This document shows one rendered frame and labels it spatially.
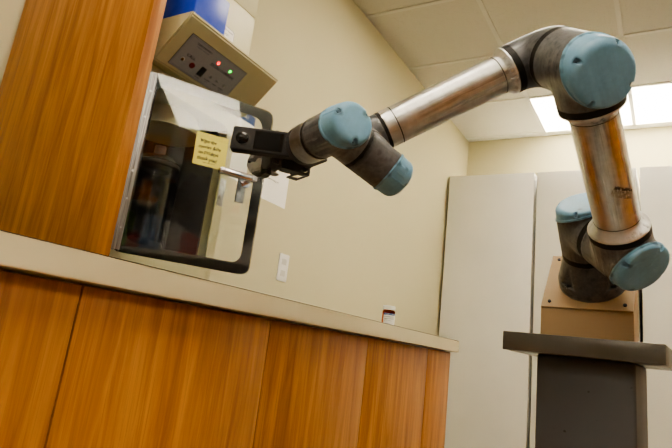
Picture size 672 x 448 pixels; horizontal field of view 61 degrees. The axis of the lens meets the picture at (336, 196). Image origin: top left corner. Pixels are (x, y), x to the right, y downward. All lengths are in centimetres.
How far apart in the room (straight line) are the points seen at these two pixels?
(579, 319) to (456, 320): 266
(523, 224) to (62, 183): 328
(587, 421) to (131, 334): 94
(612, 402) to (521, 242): 272
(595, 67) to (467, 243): 317
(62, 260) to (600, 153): 89
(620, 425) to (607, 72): 73
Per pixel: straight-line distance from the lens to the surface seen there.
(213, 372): 108
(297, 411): 132
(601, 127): 110
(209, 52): 137
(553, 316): 145
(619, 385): 138
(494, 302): 400
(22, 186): 136
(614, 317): 143
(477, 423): 401
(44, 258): 80
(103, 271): 86
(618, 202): 119
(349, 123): 90
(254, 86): 148
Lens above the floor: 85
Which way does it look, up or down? 15 degrees up
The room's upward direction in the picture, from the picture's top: 7 degrees clockwise
